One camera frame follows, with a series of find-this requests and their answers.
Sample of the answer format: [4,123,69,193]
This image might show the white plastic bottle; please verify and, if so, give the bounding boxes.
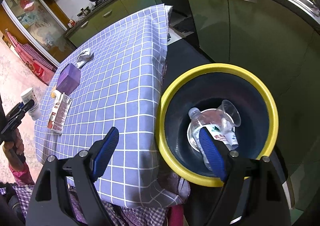
[21,88,41,120]

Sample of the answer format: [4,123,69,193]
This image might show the clear plastic water bottle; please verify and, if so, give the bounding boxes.
[187,108,239,171]

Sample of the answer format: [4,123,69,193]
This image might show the clear plastic cup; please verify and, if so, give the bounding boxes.
[217,99,241,133]

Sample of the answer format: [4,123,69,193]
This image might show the yellow rimmed black trash bin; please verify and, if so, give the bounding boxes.
[156,64,279,187]

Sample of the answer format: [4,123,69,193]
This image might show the green kitchen cabinets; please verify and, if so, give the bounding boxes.
[63,0,320,216]

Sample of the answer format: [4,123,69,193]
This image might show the person's left hand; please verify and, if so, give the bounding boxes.
[2,129,24,172]

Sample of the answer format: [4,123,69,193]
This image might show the white red milk carton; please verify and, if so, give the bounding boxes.
[47,90,73,134]

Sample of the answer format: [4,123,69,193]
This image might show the blue checkered tablecloth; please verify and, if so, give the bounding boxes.
[34,4,189,208]

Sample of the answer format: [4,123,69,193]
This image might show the purple box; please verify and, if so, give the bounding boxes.
[56,63,81,96]

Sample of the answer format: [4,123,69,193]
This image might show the crumpled silver wrapper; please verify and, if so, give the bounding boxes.
[75,48,94,69]

